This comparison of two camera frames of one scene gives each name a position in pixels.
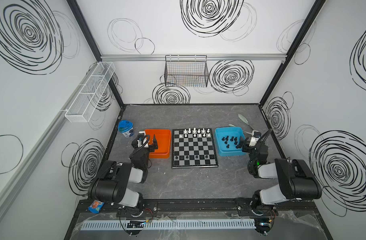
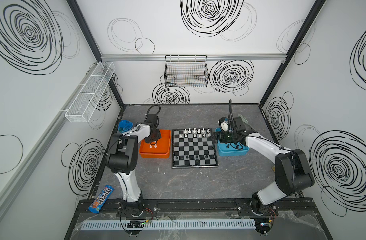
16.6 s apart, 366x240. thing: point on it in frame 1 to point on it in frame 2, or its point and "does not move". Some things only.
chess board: x=193 y=148 does not move
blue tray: x=229 y=140 does not move
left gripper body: x=144 y=145 to x=153 y=139
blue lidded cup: x=124 y=126 does not move
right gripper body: x=254 y=146 to x=231 y=137
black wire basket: x=186 y=71 does not move
